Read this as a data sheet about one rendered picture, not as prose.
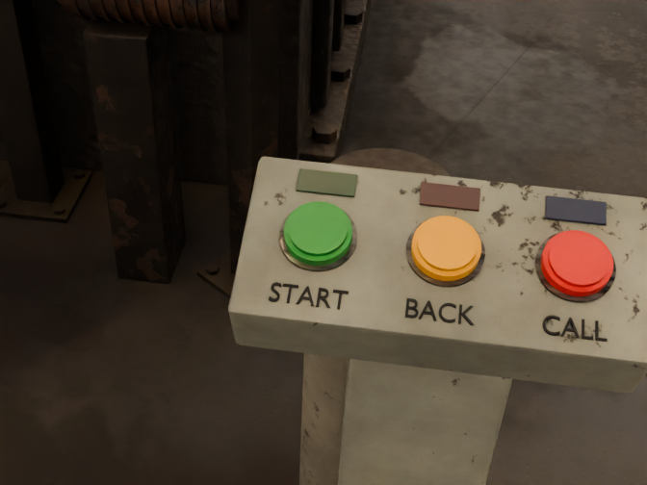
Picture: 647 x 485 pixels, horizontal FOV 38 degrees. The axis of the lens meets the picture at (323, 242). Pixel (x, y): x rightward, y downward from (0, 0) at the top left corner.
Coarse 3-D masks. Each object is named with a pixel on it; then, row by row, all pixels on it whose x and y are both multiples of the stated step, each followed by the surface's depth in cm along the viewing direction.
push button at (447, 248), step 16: (432, 224) 54; (448, 224) 54; (464, 224) 54; (416, 240) 54; (432, 240) 54; (448, 240) 54; (464, 240) 54; (416, 256) 54; (432, 256) 53; (448, 256) 53; (464, 256) 53; (432, 272) 53; (448, 272) 53; (464, 272) 53
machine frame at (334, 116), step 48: (48, 0) 138; (288, 0) 133; (336, 0) 169; (48, 48) 144; (192, 48) 140; (288, 48) 138; (336, 48) 175; (192, 96) 146; (288, 96) 144; (336, 96) 166; (0, 144) 157; (96, 144) 154; (192, 144) 152; (288, 144) 149; (336, 144) 155
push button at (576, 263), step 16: (560, 240) 54; (576, 240) 54; (592, 240) 54; (544, 256) 54; (560, 256) 53; (576, 256) 53; (592, 256) 53; (608, 256) 54; (544, 272) 53; (560, 272) 53; (576, 272) 53; (592, 272) 53; (608, 272) 53; (560, 288) 53; (576, 288) 53; (592, 288) 53
